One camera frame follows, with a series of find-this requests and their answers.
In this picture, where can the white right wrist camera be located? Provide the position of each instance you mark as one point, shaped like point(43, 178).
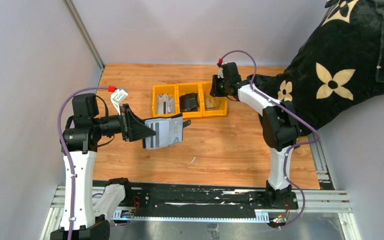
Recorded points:
point(220, 72)

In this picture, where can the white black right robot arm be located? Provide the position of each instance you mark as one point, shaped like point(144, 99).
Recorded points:
point(280, 132)

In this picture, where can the black card holders in bin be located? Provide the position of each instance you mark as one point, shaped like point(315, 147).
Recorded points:
point(189, 102)

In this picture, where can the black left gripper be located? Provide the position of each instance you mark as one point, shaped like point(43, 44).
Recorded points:
point(125, 122)

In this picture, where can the black leather card holder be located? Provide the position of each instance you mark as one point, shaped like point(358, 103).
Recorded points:
point(182, 119)

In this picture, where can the black plush flower blanket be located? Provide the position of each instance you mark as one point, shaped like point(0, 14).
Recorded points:
point(339, 66)

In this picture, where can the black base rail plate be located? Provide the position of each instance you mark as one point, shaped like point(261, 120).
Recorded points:
point(202, 201)

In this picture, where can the beige card in right bin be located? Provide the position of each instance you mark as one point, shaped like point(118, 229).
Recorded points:
point(211, 103)

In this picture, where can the yellow bin with holders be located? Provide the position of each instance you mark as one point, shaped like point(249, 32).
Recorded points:
point(184, 88)

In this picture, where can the yellow bin right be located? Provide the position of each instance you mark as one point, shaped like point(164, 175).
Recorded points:
point(223, 108)

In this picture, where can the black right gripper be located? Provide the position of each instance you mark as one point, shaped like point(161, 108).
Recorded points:
point(216, 87)

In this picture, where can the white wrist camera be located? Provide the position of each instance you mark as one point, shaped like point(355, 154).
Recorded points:
point(117, 97)
point(220, 72)

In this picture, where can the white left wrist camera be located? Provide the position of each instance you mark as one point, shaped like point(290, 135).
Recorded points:
point(117, 97)

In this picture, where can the yellow bin with cards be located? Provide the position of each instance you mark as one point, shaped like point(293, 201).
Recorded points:
point(171, 90)

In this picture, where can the silver cards in bin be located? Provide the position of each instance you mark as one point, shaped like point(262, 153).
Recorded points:
point(165, 104)

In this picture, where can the aluminium corner frame post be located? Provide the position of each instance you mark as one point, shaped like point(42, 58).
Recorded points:
point(74, 14)

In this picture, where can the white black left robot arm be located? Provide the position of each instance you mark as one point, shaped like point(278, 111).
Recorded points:
point(83, 220)

